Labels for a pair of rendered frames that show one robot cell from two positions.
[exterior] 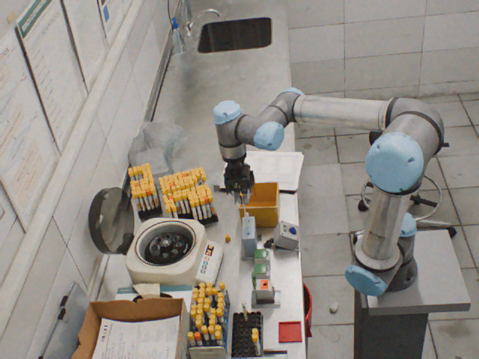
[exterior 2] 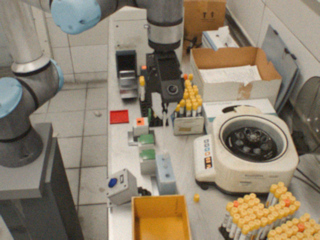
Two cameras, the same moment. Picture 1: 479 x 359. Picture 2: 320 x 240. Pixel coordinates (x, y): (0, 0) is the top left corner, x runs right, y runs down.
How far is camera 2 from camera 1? 1.99 m
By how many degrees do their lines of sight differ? 99
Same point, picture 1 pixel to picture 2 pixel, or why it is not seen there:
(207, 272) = (201, 143)
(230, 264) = (184, 170)
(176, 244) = (242, 143)
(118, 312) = (259, 91)
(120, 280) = not seen: hidden behind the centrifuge
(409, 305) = not seen: hidden behind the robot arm
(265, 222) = (151, 213)
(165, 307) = (220, 91)
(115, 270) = (304, 158)
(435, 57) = not seen: outside the picture
